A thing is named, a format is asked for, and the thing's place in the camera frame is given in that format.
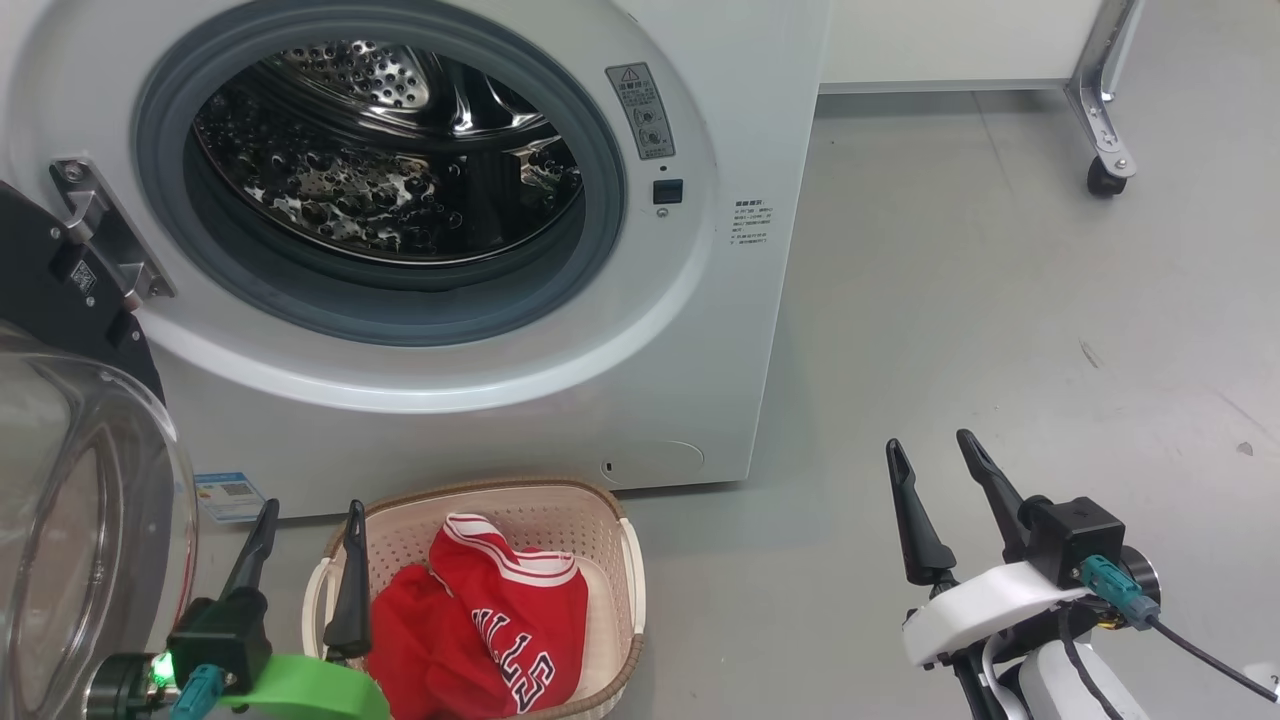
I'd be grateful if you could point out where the white front-load washing machine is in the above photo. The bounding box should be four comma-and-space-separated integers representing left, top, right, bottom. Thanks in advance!
0, 0, 831, 521

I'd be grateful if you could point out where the grey warning label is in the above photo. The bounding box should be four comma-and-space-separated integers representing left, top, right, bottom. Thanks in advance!
605, 62, 677, 161

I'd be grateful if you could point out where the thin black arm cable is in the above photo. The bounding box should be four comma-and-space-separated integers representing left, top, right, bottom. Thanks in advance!
1056, 602, 1131, 720

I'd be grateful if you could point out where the white partition panel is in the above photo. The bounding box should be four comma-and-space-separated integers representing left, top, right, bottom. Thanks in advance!
820, 0, 1106, 94

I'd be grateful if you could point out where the round black glass washer door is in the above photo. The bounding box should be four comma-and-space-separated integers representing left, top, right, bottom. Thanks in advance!
0, 180, 199, 720

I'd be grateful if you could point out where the cream perforated laundry basket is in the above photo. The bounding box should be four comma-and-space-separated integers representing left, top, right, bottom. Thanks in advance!
302, 478, 647, 720

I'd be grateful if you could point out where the stainless steel washer drum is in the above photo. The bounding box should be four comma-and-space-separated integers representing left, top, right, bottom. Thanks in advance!
192, 40, 584, 266

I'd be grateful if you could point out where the blue energy label sticker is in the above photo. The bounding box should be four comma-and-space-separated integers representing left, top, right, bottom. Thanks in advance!
193, 472, 267, 525

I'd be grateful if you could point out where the black text notice sticker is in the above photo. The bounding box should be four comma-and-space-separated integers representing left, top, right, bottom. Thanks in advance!
730, 198, 771, 248

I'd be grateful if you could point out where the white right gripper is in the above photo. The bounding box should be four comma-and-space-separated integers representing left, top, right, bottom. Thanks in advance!
886, 430, 1161, 669

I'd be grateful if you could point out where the metal partition leg bracket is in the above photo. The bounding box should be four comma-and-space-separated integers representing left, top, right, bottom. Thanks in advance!
1063, 0, 1144, 179

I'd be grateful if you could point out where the red basketball jersey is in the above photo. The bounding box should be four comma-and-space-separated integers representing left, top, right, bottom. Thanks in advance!
368, 513, 591, 720

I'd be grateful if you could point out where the teal plug black camera cable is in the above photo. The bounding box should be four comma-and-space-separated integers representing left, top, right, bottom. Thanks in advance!
1078, 555, 1280, 704
170, 663, 226, 720

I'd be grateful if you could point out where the metal door hinge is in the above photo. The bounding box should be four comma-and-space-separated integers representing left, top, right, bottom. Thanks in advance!
50, 157, 176, 311

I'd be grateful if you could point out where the round white filter cover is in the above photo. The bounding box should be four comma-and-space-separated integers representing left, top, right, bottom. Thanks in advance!
598, 440, 706, 487

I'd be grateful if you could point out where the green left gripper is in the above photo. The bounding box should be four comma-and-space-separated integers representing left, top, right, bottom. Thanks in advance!
215, 499, 391, 720

